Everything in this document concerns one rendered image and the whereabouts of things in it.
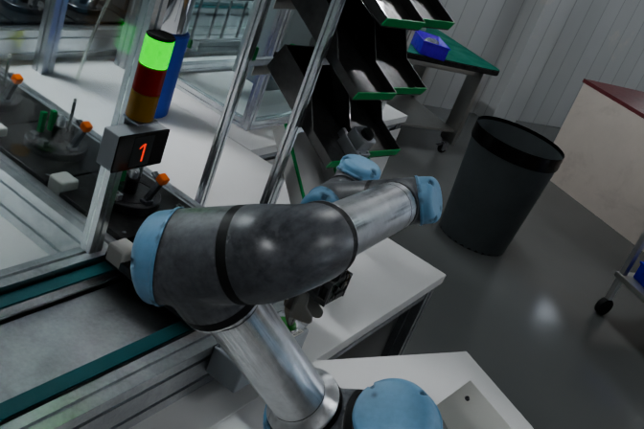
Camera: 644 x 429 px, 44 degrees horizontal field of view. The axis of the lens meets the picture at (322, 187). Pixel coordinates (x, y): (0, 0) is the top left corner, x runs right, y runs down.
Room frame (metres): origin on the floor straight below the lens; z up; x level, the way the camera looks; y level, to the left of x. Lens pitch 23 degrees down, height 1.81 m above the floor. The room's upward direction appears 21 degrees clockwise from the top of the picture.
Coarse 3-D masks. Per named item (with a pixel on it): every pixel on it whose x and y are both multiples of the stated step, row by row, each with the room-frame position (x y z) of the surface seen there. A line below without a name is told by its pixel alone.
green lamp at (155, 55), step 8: (144, 40) 1.26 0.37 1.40; (152, 40) 1.25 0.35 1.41; (144, 48) 1.25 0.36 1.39; (152, 48) 1.25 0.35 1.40; (160, 48) 1.25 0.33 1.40; (168, 48) 1.26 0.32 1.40; (144, 56) 1.25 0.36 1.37; (152, 56) 1.25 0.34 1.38; (160, 56) 1.25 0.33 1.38; (168, 56) 1.27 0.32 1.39; (144, 64) 1.25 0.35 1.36; (152, 64) 1.25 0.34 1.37; (160, 64) 1.26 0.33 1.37; (168, 64) 1.27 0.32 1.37
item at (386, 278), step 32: (192, 128) 2.27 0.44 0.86; (192, 160) 2.05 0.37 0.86; (224, 160) 2.13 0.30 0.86; (256, 160) 2.22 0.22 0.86; (192, 192) 1.86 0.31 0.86; (224, 192) 1.93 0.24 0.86; (256, 192) 2.00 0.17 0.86; (384, 256) 1.92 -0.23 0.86; (416, 256) 1.99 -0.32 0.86; (352, 288) 1.69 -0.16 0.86; (384, 288) 1.75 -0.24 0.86; (416, 288) 1.81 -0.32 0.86; (320, 320) 1.50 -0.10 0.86; (352, 320) 1.55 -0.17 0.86; (384, 320) 1.65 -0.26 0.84; (320, 352) 1.39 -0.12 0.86; (160, 416) 1.04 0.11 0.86; (192, 416) 1.07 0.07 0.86; (224, 416) 1.10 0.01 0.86
